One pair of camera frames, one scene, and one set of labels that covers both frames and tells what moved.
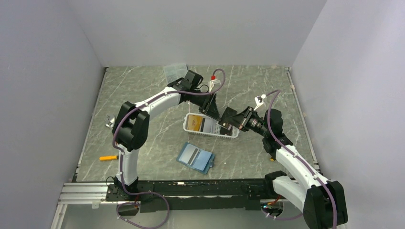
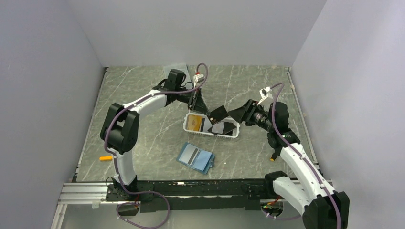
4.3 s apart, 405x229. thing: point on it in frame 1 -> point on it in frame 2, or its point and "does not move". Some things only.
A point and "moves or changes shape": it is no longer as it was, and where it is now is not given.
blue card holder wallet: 198,159 does not move
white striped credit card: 189,154 does not move
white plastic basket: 201,123 does not move
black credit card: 226,130 moves or changes shape
